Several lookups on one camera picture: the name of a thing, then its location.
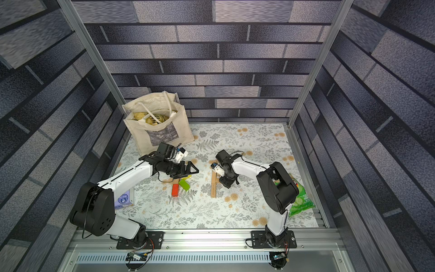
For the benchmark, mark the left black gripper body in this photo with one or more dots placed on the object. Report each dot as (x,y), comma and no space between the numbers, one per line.
(175,169)

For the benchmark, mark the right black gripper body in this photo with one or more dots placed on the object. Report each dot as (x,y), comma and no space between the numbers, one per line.
(226,180)

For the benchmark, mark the red block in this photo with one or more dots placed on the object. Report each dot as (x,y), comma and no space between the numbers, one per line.
(175,190)

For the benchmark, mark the green block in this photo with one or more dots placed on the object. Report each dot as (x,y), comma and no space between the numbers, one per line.
(184,185)

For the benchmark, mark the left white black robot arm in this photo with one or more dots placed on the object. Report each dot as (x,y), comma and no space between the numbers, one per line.
(94,209)

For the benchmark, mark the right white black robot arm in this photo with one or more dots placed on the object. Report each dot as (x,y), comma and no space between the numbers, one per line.
(276,184)

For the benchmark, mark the beige canvas tote bag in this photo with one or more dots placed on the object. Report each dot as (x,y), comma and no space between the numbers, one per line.
(157,118)

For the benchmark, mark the purple tissue pack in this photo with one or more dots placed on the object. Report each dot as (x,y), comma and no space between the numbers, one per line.
(125,200)

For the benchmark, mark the green chips bag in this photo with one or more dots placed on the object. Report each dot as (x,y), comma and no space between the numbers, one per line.
(302,201)

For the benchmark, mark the right circuit board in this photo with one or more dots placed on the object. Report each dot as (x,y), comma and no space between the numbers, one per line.
(275,256)

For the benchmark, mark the circuit board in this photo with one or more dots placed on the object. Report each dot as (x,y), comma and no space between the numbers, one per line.
(132,256)
(275,256)

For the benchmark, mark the left circuit board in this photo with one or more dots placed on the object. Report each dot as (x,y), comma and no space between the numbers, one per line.
(132,256)

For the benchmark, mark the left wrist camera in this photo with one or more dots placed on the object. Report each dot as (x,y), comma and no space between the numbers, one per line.
(181,153)

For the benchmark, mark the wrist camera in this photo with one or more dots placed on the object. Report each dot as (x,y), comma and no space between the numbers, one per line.
(217,166)
(181,153)

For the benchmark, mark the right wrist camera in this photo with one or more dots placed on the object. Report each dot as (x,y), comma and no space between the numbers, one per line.
(217,166)

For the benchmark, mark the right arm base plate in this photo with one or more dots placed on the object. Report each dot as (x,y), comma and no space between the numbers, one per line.
(267,240)

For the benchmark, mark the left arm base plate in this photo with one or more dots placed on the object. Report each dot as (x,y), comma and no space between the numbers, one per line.
(142,241)

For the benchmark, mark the aluminium front rail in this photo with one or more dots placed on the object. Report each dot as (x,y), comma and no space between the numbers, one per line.
(229,250)

